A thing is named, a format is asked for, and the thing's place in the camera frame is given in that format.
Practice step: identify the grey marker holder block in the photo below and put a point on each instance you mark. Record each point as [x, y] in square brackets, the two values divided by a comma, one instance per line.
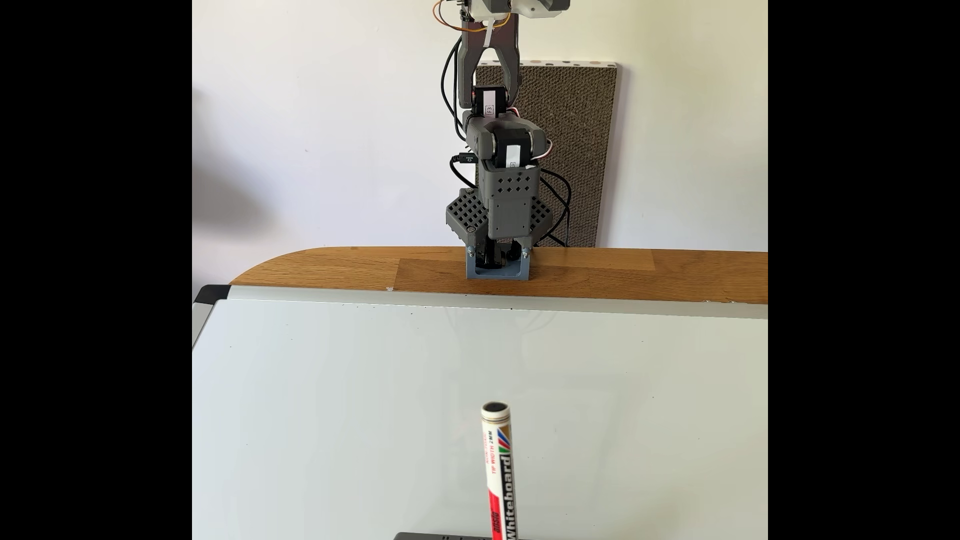
[450, 537]

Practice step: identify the white whiteboard marker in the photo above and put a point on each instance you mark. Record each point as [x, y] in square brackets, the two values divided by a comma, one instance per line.
[498, 465]

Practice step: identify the whiteboard with silver frame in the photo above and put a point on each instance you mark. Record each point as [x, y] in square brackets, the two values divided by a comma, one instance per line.
[337, 412]

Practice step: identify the brown corrugated cardboard panel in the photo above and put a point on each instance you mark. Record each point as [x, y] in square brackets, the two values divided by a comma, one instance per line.
[577, 135]

